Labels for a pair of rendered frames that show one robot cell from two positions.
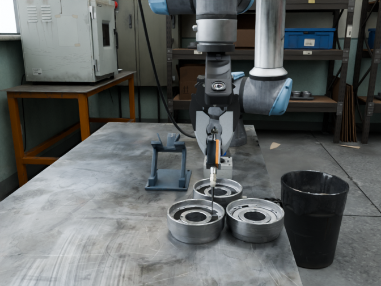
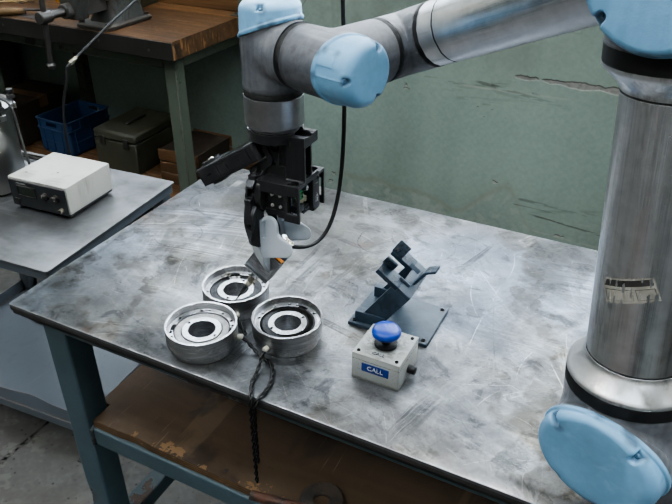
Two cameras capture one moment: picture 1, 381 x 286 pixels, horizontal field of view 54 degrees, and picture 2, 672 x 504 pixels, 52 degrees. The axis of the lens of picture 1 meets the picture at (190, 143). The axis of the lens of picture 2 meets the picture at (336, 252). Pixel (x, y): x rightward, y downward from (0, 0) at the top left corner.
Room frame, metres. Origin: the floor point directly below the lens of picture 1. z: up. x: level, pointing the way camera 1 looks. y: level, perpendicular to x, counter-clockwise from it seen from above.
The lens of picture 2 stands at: (1.10, -0.79, 1.46)
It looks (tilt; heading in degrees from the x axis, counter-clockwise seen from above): 32 degrees down; 112
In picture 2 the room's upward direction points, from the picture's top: straight up
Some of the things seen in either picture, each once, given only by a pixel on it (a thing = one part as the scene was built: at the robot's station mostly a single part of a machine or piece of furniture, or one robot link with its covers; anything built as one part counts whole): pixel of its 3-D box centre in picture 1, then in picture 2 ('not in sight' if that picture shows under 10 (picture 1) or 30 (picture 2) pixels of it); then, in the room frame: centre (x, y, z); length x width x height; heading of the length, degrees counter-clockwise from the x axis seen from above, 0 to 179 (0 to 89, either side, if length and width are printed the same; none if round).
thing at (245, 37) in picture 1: (244, 30); not in sight; (4.31, -0.60, 1.19); 0.52 x 0.42 x 0.38; 85
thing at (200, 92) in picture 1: (215, 76); (282, 170); (0.73, -0.05, 1.07); 0.09 x 0.08 x 0.12; 175
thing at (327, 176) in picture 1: (310, 219); not in sight; (1.79, -0.63, 0.21); 0.34 x 0.34 x 0.43
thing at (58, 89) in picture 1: (85, 121); not in sight; (3.33, 0.95, 0.39); 1.50 x 0.62 x 0.78; 175
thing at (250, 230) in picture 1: (254, 219); (202, 333); (0.62, -0.12, 0.82); 0.10 x 0.10 x 0.04
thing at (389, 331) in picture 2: not in sight; (385, 341); (0.89, -0.07, 0.85); 0.04 x 0.04 x 0.05
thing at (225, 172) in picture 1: (217, 168); (388, 357); (0.89, -0.07, 0.82); 0.08 x 0.07 x 0.05; 175
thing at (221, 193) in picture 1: (217, 195); (287, 327); (0.73, -0.06, 0.82); 0.10 x 0.10 x 0.04
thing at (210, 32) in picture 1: (214, 33); (275, 109); (0.72, -0.04, 1.15); 0.08 x 0.08 x 0.05
